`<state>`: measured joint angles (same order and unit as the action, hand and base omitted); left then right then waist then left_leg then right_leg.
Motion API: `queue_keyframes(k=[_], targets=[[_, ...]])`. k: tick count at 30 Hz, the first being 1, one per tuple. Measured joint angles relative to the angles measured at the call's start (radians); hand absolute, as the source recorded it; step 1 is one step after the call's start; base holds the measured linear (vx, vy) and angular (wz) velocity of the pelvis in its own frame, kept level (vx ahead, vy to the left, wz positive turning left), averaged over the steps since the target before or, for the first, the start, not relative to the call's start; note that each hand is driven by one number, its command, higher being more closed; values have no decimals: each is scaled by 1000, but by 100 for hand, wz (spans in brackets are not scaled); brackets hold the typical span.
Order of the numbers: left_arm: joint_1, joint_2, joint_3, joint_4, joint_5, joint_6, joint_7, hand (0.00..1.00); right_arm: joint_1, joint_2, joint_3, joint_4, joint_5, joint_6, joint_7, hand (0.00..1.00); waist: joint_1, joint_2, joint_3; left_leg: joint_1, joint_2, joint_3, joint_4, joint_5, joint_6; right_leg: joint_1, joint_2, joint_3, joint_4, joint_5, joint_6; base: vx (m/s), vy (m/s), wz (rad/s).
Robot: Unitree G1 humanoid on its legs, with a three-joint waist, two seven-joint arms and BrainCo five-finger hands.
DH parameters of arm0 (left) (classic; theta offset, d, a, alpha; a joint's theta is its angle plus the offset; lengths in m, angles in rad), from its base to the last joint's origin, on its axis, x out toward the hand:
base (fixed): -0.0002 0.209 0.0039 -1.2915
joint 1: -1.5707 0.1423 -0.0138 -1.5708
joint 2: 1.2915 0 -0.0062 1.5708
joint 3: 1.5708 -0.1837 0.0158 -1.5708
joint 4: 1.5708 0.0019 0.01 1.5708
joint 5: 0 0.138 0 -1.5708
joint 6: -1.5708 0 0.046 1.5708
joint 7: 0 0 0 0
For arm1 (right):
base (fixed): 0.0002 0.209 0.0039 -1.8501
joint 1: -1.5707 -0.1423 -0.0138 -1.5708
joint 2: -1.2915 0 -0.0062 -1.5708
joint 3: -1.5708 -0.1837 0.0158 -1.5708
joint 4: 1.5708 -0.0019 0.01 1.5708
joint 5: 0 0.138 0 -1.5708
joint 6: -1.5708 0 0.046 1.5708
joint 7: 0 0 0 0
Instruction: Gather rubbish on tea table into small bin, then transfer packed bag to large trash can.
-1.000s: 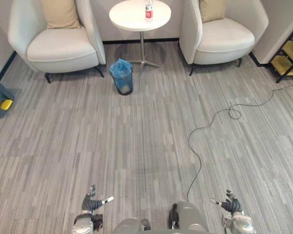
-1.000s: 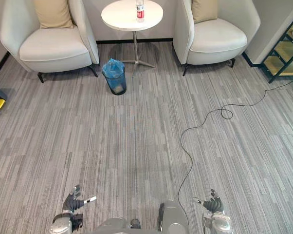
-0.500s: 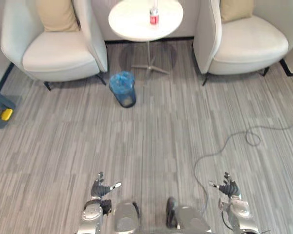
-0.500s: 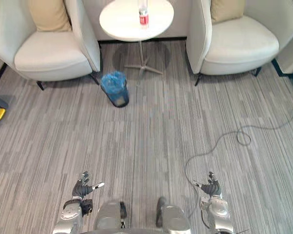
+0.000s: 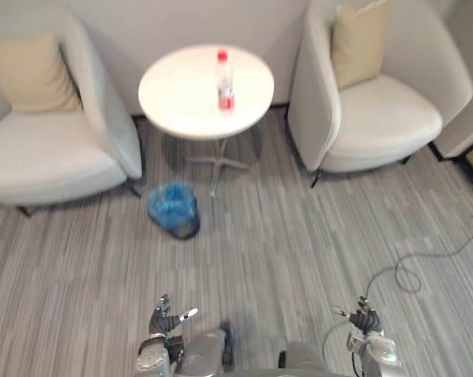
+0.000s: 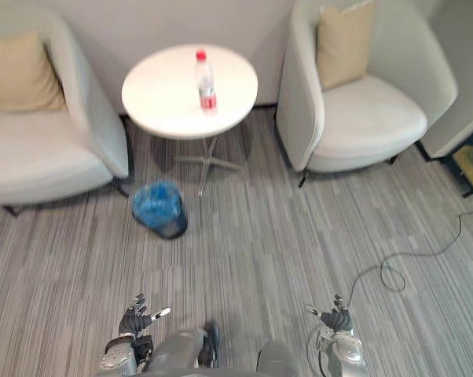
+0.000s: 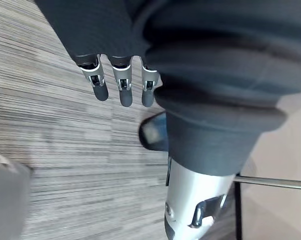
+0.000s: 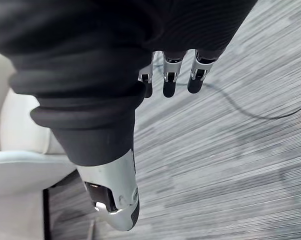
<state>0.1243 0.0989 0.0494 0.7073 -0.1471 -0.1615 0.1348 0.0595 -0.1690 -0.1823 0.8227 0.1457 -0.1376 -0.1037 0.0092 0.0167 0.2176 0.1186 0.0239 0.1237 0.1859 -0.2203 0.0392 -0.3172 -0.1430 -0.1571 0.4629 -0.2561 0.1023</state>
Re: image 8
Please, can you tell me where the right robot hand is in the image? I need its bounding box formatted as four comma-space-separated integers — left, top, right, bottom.
0, 0, 257, 232

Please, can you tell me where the white sofa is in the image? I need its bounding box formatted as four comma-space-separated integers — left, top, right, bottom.
0, 48, 79, 198

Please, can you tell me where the black cable on floor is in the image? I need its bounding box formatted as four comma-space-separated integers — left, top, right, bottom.
175, 79, 301, 120

